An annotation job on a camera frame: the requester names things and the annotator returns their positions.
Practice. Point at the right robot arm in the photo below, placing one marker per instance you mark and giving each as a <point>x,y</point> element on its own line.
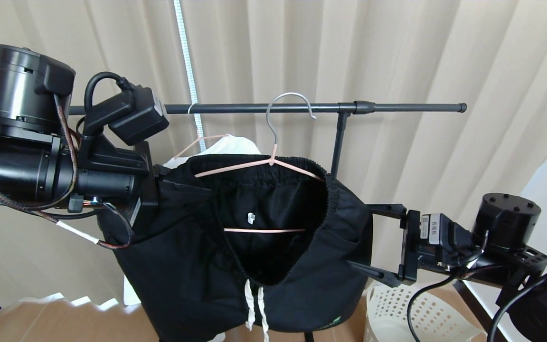
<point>506,223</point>

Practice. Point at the beige curtain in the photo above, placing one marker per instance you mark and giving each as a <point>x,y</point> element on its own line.
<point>420,47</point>

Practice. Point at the black garment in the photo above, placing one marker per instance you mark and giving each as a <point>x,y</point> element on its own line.
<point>183,266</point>

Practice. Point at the black clothes rack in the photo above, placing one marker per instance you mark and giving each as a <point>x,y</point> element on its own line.
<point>397,108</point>

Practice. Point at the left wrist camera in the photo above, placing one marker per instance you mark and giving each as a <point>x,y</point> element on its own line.
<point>136,116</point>

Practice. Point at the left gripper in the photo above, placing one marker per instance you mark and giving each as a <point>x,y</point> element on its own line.
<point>107,185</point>

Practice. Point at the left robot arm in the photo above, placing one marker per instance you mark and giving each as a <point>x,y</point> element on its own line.
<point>17,166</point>

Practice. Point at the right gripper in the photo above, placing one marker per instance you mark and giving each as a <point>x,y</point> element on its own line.
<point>411,251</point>

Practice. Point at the pink clothes hanger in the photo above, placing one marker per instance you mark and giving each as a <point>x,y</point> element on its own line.
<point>198,137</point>
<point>272,159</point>

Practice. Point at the white printed T-shirt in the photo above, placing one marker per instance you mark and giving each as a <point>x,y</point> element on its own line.
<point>235,145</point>

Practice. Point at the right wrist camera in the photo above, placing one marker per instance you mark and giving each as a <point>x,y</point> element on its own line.
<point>458,244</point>

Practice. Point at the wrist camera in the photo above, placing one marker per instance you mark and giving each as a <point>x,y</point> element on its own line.
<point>458,244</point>
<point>136,116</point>

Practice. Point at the white laundry basket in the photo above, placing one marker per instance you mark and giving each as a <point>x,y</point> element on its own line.
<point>397,308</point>

